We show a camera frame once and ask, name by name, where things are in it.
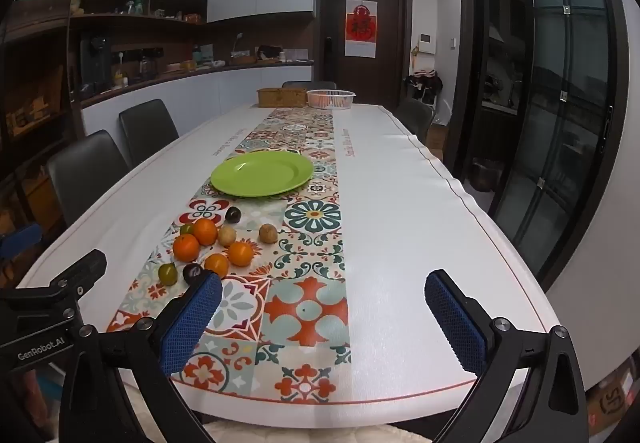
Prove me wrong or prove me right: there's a green plate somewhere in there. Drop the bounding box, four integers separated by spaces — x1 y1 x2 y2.
210 150 314 198

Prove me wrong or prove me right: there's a white plastic basket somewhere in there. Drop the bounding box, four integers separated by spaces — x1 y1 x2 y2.
306 89 356 110

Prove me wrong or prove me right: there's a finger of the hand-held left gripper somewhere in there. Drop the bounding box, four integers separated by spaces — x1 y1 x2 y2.
0 249 108 329

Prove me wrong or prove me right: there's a patterned table runner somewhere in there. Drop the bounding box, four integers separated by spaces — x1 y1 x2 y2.
106 107 352 406

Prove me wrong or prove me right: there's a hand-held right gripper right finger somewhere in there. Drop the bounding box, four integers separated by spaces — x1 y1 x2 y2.
424 269 591 443

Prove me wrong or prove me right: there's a wicker box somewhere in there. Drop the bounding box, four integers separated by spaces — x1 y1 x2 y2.
257 87 308 108

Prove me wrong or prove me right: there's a black coffee machine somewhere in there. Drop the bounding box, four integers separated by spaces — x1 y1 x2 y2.
80 34 112 86

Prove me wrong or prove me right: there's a glass sliding door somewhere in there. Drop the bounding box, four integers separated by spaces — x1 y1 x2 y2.
487 0 631 289

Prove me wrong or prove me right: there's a white counter cabinet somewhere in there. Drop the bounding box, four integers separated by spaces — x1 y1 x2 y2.
80 63 315 138

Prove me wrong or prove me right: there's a shoe rack with clothes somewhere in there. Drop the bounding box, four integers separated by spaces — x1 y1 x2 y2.
404 69 444 104

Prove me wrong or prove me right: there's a red wall calendar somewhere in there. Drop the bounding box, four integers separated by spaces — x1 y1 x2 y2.
344 0 377 58

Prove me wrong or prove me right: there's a cardboard box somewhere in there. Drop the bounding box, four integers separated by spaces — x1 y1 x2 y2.
587 373 636 434

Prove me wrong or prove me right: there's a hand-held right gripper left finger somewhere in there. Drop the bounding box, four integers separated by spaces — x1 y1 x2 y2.
60 270 224 443

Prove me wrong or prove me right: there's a dark wooden door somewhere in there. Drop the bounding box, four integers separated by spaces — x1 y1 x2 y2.
316 0 414 106

